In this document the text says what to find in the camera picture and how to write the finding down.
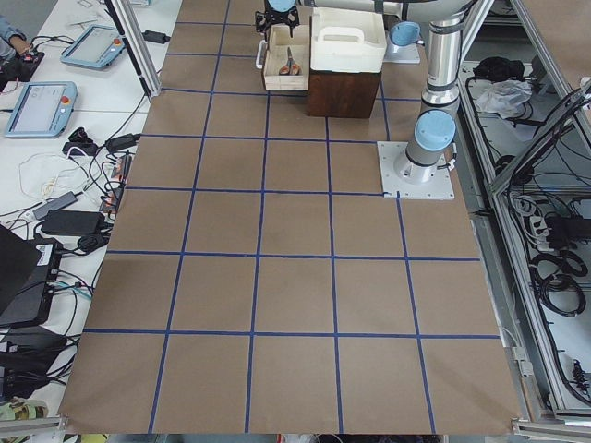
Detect light wooden drawer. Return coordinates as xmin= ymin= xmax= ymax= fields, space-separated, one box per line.
xmin=257 ymin=24 xmax=310 ymax=91

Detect orange handled scissors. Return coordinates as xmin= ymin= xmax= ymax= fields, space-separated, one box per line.
xmin=278 ymin=47 xmax=301 ymax=76

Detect person's hand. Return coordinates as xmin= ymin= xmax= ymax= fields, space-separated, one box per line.
xmin=9 ymin=35 xmax=30 ymax=55

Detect white plastic tray box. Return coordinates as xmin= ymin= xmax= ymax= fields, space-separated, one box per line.
xmin=310 ymin=7 xmax=387 ymax=73

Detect dark brown wooden cabinet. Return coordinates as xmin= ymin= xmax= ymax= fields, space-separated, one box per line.
xmin=307 ymin=70 xmax=381 ymax=119

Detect small black power adapter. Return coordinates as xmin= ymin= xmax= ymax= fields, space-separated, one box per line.
xmin=142 ymin=30 xmax=171 ymax=44

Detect upper blue teach pendant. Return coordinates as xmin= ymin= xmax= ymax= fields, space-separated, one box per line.
xmin=60 ymin=25 xmax=125 ymax=70

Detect blue teach pendant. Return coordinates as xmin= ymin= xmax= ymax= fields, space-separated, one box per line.
xmin=5 ymin=81 xmax=78 ymax=138
xmin=60 ymin=25 xmax=125 ymax=70

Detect crumpled white cloth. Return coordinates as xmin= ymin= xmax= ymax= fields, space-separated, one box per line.
xmin=475 ymin=80 xmax=532 ymax=119

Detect lower blue teach pendant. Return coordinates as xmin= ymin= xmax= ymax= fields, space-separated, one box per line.
xmin=5 ymin=81 xmax=78 ymax=138

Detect brown paper table cover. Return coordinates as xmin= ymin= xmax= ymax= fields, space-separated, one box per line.
xmin=60 ymin=1 xmax=520 ymax=435

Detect black power adapter brick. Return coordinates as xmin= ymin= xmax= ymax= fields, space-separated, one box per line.
xmin=41 ymin=210 xmax=104 ymax=236

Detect black laptop computer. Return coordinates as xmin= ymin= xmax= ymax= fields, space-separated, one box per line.
xmin=1 ymin=227 xmax=62 ymax=329

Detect aluminium frame post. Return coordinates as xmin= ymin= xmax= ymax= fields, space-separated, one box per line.
xmin=105 ymin=0 xmax=162 ymax=100

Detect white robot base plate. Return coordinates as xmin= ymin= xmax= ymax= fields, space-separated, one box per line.
xmin=377 ymin=141 xmax=455 ymax=200

